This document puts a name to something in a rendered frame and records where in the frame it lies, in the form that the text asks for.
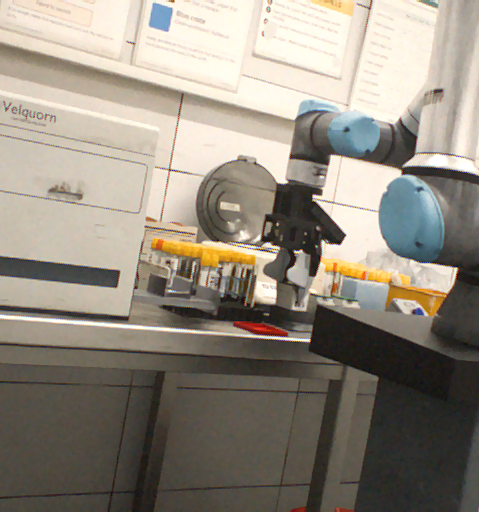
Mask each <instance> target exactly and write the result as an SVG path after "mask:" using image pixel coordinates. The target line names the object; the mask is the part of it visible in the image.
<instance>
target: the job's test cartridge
mask: <svg viewBox="0 0 479 512"><path fill-rule="evenodd" d="M298 290H299V287H293V286H288V285H284V284H280V283H279V286H278V291H277V298H275V303H274V305H279V306H282V307H285V308H290V310H297V311H307V306H308V300H309V294H310V292H308V293H307V295H306V298H305V299H304V301H303V303H301V304H297V297H298Z"/></svg>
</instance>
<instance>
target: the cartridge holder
mask: <svg viewBox="0 0 479 512"><path fill-rule="evenodd" d="M309 313H310V312H308V311H297V310H290V308H285V307H282V306H279V305H274V304H271V307H270V313H269V314H264V315H262V321H265V323H271V324H274V325H278V326H281V327H284V328H287V329H288V330H292V331H298V330H300V331H306V332H312V326H313V325H311V324H308V319H309Z"/></svg>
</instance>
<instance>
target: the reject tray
mask: <svg viewBox="0 0 479 512"><path fill-rule="evenodd" d="M233 326H234V327H238V328H240V329H243V330H246V331H249V332H252V333H255V334H262V335H277V337H288V332H286V331H283V330H280V329H277V328H274V327H271V326H268V325H264V324H252V322H240V321H234V322H233Z"/></svg>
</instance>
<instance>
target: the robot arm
mask: <svg viewBox="0 0 479 512"><path fill-rule="evenodd" d="M478 142H479V0H439V4H438V12H437V19H436V26H435V28H434V33H433V40H432V47H431V55H430V62H429V69H428V76H427V81H426V82H424V84H423V85H422V87H421V88H420V90H419V92H418V93H417V94H416V96H415V97H413V99H412V100H411V102H410V104H409V105H408V106H407V108H406V109H405V111H404V112H403V114H401V116H400V117H399V118H398V120H397V121H396V123H391V122H386V121H381V120H377V119H374V118H373V117H372V116H370V115H369V114H366V113H360V111H356V110H349V111H346V112H343V113H339V108H338V106H337V105H335V104H333V103H330V102H324V101H318V100H304V101H302V102H300V103H299V106H298V112H297V116H296V117H295V127H294V133H293V139H292V145H291V151H290V157H288V161H287V167H286V173H285V181H287V183H285V184H283V183H277V188H275V195H274V200H273V207H272V212H271V214H265V221H264V226H262V233H261V238H260V241H264V243H270V244H271V246H277V247H280V250H279V251H278V253H277V257H275V259H274V260H273V261H272V262H269V263H267V264H265V266H264V268H262V273H264V274H265V275H266V276H268V277H270V278H272V279H274V280H277V283H275V288H277V291H278V286H279V281H280V280H281V281H291V283H293V284H294V285H296V286H298V287H299V290H298V297H297V304H301V303H303V301H304V299H305V298H306V295H307V293H308V291H309V289H310V287H311V285H312V283H313V279H314V277H316V276H317V273H318V270H319V266H320V263H321V259H322V240H323V241H324V243H326V244H329V245H338V246H340V245H342V243H343V241H344V239H345V237H346V236H347V235H346V233H345V232H344V231H343V230H342V228H340V227H339V226H338V225H337V224H336V222H335V221H334V220H333V219H332V218H331V217H330V215H329V214H327V213H326V211H325V210H324V209H323V208H322V207H321V206H320V205H319V204H318V203H317V201H316V200H312V198H313V195H314V196H322V195H323V190H322V187H324V186H325V183H326V178H327V171H329V166H330V160H331V155H334V156H344V157H349V158H354V159H358V160H362V161H368V162H372V163H377V165H383V166H387V167H392V168H396V169H399V170H401V176H398V178H396V179H394V180H393V181H390V182H389V183H388V185H387V186H386V189H387V192H383V194H382V197H381V200H380V206H378V226H380V231H381V235H382V237H383V239H384V240H385V241H386V246H387V247H388V248H389V249H390V251H393V252H394V253H395V254H397V255H398V257H401V258H405V259H409V260H412V261H414V262H418V263H423V264H426V263H430V264H436V265H443V266H449V267H455V269H457V273H456V277H455V282H454V285H452V287H451V288H450V290H449V292H448V293H447V296H446V297H445V299H444V301H443V302H442V304H440V305H439V308H438V310H437V312H436V313H435V315H434V317H433V322H432V326H431V330H432V331H434V332H435V334H437V335H441V336H443V337H446V338H448V339H451V340H455V341H458V342H461V343H465V344H469V346H472V347H477V348H479V169H478V168H477V165H476V163H474V162H476V156H477V148H478ZM267 222H271V223H272V224H271V231H270V233H268V235H267V236H264V235H265V228H266V223H267ZM300 250H303V252H299V253H298V254H297V259H296V255H295V253H294V251H300ZM295 263H296V265H295ZM294 265H295V266H294Z"/></svg>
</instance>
